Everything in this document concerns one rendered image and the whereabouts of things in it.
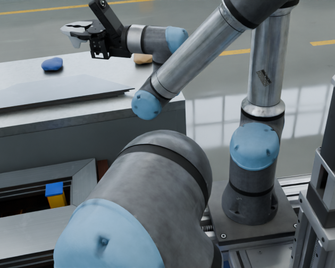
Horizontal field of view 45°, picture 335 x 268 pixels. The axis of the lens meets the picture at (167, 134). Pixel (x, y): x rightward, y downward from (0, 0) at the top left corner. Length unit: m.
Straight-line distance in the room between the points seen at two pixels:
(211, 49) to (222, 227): 0.46
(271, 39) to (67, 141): 0.93
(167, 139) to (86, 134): 1.18
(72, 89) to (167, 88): 0.80
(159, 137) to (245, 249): 0.76
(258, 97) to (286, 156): 2.00
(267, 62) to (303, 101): 2.72
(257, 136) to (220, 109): 2.52
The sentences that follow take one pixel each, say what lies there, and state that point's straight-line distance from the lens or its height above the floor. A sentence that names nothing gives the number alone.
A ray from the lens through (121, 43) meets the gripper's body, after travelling 1.10.
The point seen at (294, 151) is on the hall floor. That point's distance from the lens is 3.09.
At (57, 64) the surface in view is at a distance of 1.93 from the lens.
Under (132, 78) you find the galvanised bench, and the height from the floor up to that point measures 1.05.
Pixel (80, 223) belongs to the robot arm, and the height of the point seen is 1.58.
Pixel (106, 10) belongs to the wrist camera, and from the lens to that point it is 1.11.
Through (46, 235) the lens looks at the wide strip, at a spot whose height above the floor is 0.87.
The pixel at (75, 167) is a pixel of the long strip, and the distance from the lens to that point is 1.60.
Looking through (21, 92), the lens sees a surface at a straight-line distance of 1.75.
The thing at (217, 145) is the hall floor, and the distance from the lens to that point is 3.08.
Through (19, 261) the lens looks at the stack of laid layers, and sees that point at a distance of 1.37.
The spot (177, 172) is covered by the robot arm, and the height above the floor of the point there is 1.58.
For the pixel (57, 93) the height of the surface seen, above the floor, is 1.07.
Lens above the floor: 1.84
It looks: 35 degrees down
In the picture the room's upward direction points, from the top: 4 degrees counter-clockwise
